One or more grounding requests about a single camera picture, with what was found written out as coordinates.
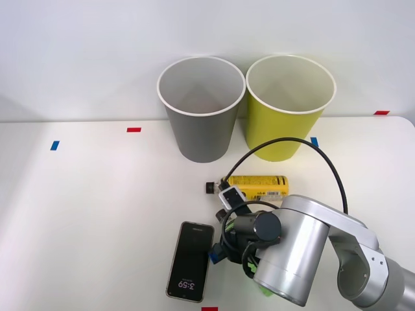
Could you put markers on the yellow bottle with black cap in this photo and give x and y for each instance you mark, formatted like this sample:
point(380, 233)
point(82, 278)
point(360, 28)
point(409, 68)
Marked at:
point(259, 185)

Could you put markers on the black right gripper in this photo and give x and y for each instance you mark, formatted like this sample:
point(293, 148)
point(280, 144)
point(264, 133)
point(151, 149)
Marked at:
point(236, 249)

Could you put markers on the black smartphone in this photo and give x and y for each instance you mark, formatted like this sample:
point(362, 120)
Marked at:
point(189, 259)

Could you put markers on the yellow-green plastic waste bin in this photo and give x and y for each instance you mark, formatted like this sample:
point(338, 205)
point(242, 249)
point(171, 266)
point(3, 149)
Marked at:
point(275, 129)

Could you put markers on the silver and black right arm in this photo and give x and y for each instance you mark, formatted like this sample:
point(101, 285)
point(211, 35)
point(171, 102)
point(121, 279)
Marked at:
point(291, 252)

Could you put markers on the grey plastic waste bin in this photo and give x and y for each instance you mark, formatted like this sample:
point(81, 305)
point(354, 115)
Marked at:
point(201, 136)

